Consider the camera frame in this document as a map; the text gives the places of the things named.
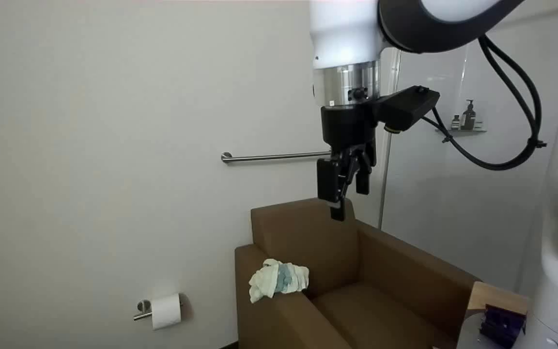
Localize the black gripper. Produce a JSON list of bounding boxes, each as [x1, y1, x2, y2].
[[315, 103, 379, 223]]

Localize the white and blue towel cloth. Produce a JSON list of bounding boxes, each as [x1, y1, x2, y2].
[[245, 258, 311, 306]]

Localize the brown sofa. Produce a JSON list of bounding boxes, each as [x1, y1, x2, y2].
[[232, 198, 480, 349]]

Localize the soap pump bottle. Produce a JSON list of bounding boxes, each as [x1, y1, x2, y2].
[[460, 97, 478, 132]]

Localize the light wooden side table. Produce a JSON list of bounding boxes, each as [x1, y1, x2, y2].
[[464, 279, 530, 318]]

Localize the purple object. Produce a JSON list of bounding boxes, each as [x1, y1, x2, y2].
[[478, 304, 526, 349]]

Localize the white toilet paper roll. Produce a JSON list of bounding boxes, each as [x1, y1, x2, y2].
[[149, 291, 183, 332]]

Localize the chrome toilet paper holder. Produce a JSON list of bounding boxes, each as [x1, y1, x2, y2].
[[131, 297, 154, 324]]

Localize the chrome wall grab bar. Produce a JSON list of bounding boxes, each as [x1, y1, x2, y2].
[[218, 149, 333, 167]]

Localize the shower wall shelf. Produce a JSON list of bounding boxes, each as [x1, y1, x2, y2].
[[433, 122, 488, 140]]

